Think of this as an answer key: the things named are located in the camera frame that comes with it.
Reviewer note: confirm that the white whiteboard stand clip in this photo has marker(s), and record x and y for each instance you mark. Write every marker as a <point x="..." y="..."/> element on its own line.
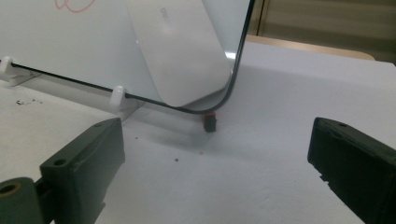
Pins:
<point x="117" y="96"/>
<point x="6" y="67"/>

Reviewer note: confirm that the small black and orange block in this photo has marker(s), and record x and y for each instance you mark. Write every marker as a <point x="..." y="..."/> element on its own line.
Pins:
<point x="209" y="123"/>

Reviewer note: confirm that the white whiteboard with black rim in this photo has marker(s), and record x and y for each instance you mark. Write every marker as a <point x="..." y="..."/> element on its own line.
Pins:
<point x="62" y="46"/>

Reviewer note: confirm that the wooden table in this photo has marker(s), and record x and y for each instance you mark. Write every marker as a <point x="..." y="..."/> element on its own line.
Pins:
<point x="311" y="47"/>

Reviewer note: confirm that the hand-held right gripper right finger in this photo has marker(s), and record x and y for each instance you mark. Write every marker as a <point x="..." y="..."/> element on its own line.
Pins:
<point x="358" y="168"/>

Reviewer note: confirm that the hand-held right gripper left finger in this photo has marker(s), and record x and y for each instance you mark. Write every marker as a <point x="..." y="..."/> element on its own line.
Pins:
<point x="81" y="168"/>

